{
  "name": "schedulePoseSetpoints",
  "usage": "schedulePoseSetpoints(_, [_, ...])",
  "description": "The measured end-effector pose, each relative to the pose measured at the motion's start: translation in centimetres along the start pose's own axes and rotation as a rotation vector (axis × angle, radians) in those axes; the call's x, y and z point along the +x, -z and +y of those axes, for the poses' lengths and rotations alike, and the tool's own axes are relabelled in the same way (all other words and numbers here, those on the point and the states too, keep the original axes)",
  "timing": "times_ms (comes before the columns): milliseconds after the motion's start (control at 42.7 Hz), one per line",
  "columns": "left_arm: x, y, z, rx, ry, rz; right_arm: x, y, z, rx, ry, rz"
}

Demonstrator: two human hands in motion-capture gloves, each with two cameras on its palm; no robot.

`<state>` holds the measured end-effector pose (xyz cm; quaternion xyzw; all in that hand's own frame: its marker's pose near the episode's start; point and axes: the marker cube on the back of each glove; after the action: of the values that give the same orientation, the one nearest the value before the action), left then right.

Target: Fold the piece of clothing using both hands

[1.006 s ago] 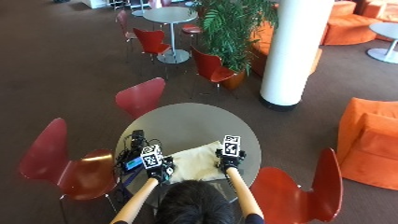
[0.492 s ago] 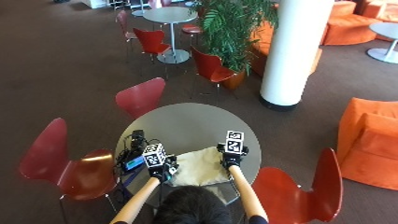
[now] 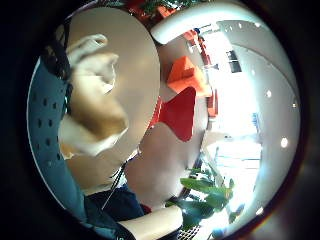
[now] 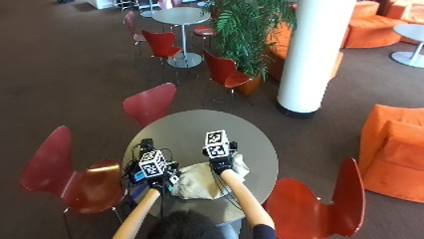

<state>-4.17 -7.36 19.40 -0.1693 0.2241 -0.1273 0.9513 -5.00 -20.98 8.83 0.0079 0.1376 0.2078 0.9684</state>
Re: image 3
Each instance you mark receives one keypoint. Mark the cream and tan cloth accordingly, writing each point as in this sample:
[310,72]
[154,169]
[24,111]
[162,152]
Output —
[95,103]

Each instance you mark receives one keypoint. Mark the red chair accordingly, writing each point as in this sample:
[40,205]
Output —
[178,115]

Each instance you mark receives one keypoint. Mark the row of orange seats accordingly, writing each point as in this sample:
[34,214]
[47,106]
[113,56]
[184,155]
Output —
[204,66]

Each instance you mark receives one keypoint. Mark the white curved counter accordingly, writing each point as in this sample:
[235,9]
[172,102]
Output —
[200,20]

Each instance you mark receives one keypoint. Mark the the person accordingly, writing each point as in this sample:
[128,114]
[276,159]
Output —
[116,206]

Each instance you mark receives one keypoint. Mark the green leafy plant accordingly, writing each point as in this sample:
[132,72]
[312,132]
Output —
[203,198]

